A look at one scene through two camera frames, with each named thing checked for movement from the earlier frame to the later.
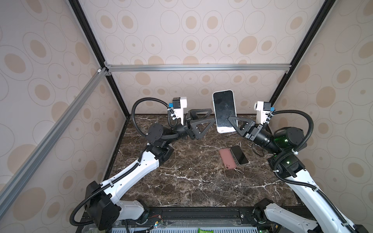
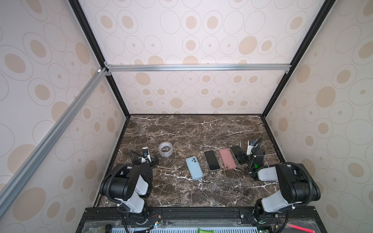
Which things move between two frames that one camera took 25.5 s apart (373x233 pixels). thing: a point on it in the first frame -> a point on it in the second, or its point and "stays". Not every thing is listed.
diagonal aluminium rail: (10, 187) stays
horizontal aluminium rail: (198, 67) stays
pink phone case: (227, 158) stays
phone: (225, 107) -> (211, 160)
